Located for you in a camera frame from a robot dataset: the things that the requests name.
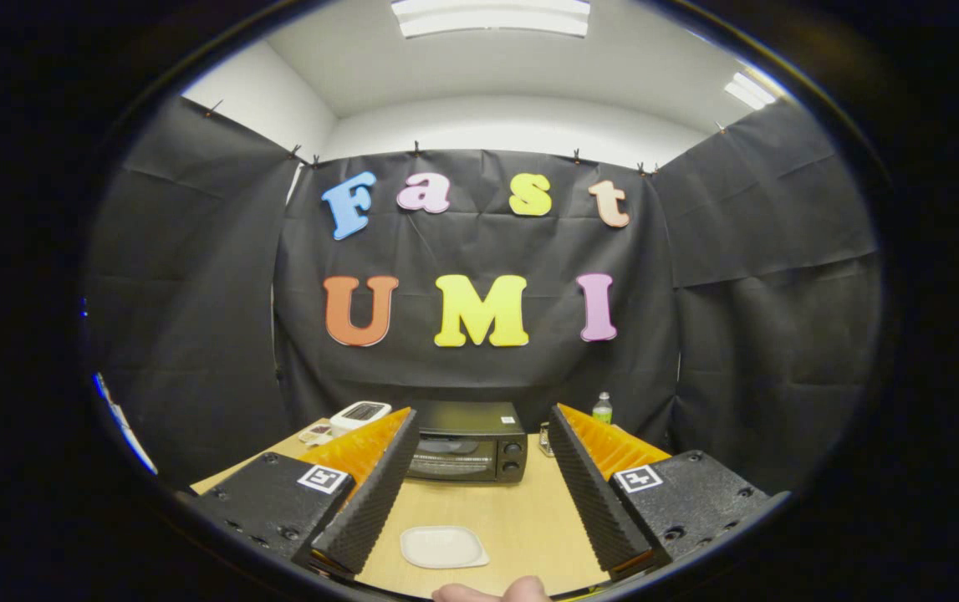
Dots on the white toaster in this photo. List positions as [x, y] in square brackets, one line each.
[358, 411]

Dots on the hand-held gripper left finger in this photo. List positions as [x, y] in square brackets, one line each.
[370, 502]

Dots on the black toaster oven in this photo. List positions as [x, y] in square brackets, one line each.
[466, 416]

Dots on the ceiling light panel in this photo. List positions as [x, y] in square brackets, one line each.
[492, 15]
[751, 90]

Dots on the black backdrop cloth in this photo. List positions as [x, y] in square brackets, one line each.
[479, 242]

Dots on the green drink bottle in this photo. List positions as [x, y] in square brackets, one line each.
[603, 411]

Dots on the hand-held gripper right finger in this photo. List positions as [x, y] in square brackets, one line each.
[596, 502]

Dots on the white plate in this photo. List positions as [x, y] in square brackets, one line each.
[444, 548]

